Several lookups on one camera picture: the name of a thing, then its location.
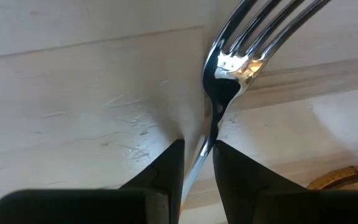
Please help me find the orange handled metal fork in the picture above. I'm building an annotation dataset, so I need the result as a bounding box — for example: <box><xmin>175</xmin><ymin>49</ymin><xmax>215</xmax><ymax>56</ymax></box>
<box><xmin>178</xmin><ymin>0</ymin><xmax>333</xmax><ymax>213</ymax></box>

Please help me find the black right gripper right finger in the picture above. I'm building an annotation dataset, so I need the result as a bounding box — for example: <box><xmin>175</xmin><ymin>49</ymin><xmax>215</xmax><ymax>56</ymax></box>
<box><xmin>212</xmin><ymin>139</ymin><xmax>358</xmax><ymax>224</ymax></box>

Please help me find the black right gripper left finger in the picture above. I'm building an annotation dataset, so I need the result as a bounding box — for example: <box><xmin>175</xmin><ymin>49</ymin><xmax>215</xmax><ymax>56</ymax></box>
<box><xmin>0</xmin><ymin>139</ymin><xmax>186</xmax><ymax>224</ymax></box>

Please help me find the amber drinking glass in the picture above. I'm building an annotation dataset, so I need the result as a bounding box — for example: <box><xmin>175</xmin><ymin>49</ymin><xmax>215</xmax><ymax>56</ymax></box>
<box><xmin>307</xmin><ymin>165</ymin><xmax>358</xmax><ymax>192</ymax></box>

